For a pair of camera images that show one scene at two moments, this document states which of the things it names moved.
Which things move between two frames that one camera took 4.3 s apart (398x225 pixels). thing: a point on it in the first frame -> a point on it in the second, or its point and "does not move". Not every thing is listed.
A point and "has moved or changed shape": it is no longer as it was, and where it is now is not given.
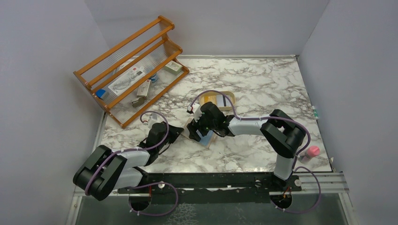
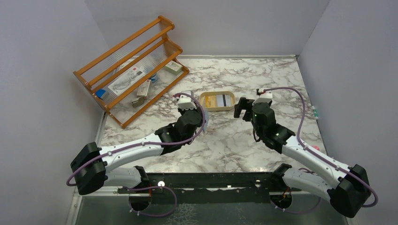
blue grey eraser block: (100, 92) does not move
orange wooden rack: (128, 77) does not move
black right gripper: (192, 127) -> (245, 104)
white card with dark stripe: (222, 101) does not move
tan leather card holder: (207, 140) has moved or changed shape
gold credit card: (210, 98) does not move
